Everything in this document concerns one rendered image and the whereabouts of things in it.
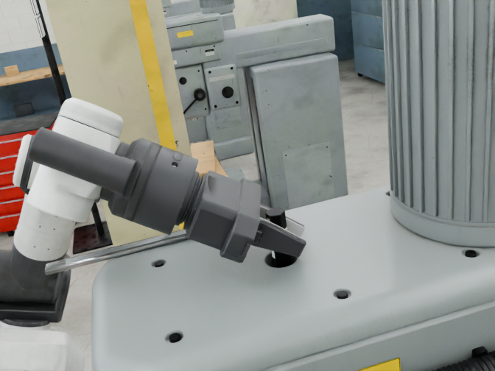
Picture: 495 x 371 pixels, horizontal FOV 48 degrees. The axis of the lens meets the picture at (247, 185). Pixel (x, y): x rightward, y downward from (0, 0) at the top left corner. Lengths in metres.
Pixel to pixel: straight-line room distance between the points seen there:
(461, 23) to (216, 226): 0.30
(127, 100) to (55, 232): 1.42
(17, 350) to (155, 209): 0.52
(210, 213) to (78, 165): 0.14
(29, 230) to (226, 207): 0.46
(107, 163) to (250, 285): 0.20
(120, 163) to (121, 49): 1.74
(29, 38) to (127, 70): 7.41
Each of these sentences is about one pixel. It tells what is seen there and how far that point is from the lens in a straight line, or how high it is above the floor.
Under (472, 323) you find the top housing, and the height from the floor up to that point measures 1.84.
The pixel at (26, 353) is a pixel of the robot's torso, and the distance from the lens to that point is 1.03.
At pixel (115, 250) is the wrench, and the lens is 0.71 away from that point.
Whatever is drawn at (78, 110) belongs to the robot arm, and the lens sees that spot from 0.58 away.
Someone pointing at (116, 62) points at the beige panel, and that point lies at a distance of 2.27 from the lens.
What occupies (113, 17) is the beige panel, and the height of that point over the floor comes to 2.04.
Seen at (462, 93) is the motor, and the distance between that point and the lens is 0.58.
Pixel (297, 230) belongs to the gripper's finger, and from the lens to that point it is 0.63.
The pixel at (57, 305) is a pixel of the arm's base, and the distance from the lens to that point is 1.06.
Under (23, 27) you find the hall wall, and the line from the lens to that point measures 9.64.
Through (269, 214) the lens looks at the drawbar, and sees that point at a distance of 0.60.
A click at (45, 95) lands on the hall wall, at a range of 9.76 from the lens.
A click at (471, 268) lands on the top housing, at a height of 1.89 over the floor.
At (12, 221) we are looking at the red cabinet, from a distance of 5.60.
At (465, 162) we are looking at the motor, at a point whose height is 1.99.
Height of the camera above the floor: 2.22
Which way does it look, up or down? 24 degrees down
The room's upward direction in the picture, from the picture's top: 9 degrees counter-clockwise
